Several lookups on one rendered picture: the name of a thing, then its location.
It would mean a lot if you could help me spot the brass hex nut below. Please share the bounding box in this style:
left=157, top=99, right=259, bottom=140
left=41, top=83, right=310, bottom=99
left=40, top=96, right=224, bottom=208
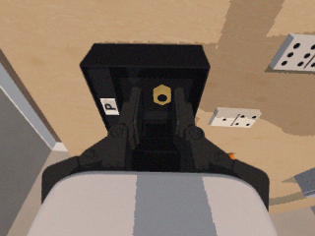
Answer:
left=154, top=85, right=171, bottom=105

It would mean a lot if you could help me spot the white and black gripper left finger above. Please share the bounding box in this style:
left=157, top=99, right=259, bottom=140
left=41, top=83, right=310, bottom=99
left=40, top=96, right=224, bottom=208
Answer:
left=41, top=87, right=144, bottom=204

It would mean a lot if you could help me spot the white domino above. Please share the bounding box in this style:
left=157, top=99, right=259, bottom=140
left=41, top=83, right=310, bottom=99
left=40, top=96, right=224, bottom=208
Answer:
left=270, top=33, right=315, bottom=71
left=210, top=107, right=262, bottom=128

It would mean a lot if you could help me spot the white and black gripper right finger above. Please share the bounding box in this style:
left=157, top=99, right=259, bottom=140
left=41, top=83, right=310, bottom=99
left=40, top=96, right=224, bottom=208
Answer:
left=171, top=88, right=270, bottom=212

